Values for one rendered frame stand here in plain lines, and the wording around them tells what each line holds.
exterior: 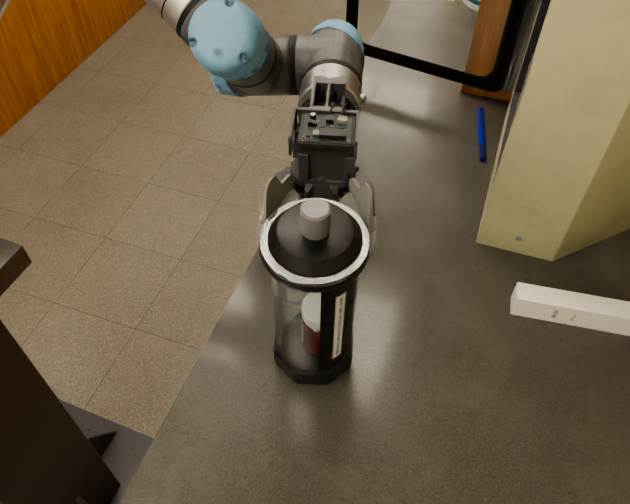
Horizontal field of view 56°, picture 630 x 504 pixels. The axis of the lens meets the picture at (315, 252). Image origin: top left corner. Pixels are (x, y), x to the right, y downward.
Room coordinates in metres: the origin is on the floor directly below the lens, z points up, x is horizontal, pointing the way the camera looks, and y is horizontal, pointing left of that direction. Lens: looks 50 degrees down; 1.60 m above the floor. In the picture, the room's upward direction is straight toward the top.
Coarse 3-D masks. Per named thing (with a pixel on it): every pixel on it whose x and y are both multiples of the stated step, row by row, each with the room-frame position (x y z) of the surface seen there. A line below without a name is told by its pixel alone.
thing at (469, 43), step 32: (384, 0) 0.98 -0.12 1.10; (416, 0) 0.95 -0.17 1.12; (448, 0) 0.93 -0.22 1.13; (480, 0) 0.90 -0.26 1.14; (384, 32) 0.98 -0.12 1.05; (416, 32) 0.95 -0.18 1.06; (448, 32) 0.92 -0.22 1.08; (480, 32) 0.90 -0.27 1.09; (448, 64) 0.92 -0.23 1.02; (480, 64) 0.89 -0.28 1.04
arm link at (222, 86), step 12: (276, 36) 0.69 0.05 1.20; (288, 36) 0.69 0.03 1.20; (276, 48) 0.63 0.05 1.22; (288, 48) 0.67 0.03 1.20; (276, 60) 0.62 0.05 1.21; (288, 60) 0.65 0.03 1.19; (276, 72) 0.63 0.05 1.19; (288, 72) 0.65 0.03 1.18; (216, 84) 0.65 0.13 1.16; (228, 84) 0.65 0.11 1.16; (264, 84) 0.62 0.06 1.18; (276, 84) 0.64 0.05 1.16; (288, 84) 0.64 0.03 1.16; (240, 96) 0.66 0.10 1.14
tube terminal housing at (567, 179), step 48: (576, 0) 0.57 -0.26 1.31; (624, 0) 0.55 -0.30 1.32; (576, 48) 0.56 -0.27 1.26; (624, 48) 0.55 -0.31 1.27; (528, 96) 0.57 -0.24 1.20; (576, 96) 0.55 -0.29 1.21; (624, 96) 0.54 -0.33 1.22; (528, 144) 0.56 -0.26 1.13; (576, 144) 0.55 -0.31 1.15; (624, 144) 0.55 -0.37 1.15; (528, 192) 0.56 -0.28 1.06; (576, 192) 0.54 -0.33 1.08; (624, 192) 0.57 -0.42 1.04; (480, 240) 0.57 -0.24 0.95; (528, 240) 0.55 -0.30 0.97; (576, 240) 0.55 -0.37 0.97
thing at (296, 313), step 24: (264, 240) 0.37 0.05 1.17; (360, 264) 0.35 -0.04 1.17; (288, 288) 0.34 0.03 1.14; (336, 288) 0.33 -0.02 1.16; (288, 312) 0.34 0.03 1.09; (312, 312) 0.33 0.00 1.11; (288, 336) 0.35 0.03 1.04; (312, 336) 0.34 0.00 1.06; (288, 360) 0.35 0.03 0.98; (312, 360) 0.34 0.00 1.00
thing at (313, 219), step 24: (288, 216) 0.39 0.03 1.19; (312, 216) 0.37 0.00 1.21; (336, 216) 0.39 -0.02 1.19; (288, 240) 0.36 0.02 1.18; (312, 240) 0.36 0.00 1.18; (336, 240) 0.36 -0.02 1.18; (360, 240) 0.37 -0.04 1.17; (288, 264) 0.34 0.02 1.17; (312, 264) 0.34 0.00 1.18; (336, 264) 0.34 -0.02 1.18
